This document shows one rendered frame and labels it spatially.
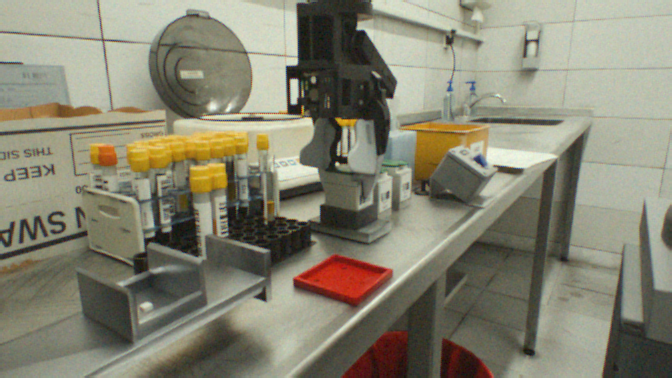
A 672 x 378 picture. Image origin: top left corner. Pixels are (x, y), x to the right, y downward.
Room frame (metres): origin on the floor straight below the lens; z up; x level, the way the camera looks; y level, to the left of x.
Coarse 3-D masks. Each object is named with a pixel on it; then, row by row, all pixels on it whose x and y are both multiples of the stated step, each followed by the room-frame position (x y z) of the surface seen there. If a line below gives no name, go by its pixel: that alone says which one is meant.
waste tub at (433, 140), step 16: (400, 128) 0.81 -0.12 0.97; (416, 128) 0.80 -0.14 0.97; (432, 128) 0.91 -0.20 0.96; (448, 128) 0.89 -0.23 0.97; (464, 128) 0.87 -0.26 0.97; (480, 128) 0.80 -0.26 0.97; (416, 144) 0.79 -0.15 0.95; (432, 144) 0.77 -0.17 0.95; (448, 144) 0.75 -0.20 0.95; (464, 144) 0.74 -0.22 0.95; (480, 144) 0.80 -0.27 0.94; (416, 160) 0.79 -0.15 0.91; (432, 160) 0.77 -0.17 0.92; (416, 176) 0.79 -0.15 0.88
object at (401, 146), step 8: (392, 136) 0.67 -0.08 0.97; (400, 136) 0.69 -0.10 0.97; (408, 136) 0.72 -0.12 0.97; (392, 144) 0.66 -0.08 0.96; (400, 144) 0.69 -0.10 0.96; (408, 144) 0.72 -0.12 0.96; (392, 152) 0.66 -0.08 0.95; (400, 152) 0.69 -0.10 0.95; (408, 152) 0.72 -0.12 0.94; (400, 160) 0.69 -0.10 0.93; (408, 160) 0.72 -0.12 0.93; (416, 184) 0.72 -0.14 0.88
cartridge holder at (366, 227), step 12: (324, 204) 0.50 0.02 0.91; (372, 204) 0.50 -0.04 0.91; (324, 216) 0.49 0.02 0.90; (336, 216) 0.48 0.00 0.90; (348, 216) 0.47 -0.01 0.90; (360, 216) 0.47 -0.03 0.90; (372, 216) 0.50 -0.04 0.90; (312, 228) 0.50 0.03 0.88; (324, 228) 0.49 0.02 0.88; (336, 228) 0.48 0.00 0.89; (348, 228) 0.47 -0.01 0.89; (360, 228) 0.47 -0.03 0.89; (372, 228) 0.47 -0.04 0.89; (384, 228) 0.49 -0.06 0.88; (360, 240) 0.46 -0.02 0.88; (372, 240) 0.46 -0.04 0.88
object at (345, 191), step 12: (324, 180) 0.50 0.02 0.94; (336, 180) 0.49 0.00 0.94; (348, 180) 0.48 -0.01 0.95; (360, 180) 0.48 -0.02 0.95; (324, 192) 0.50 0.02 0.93; (336, 192) 0.49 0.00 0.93; (348, 192) 0.48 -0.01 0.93; (360, 192) 0.48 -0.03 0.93; (372, 192) 0.50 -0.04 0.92; (336, 204) 0.49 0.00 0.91; (348, 204) 0.48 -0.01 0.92; (360, 204) 0.48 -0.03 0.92
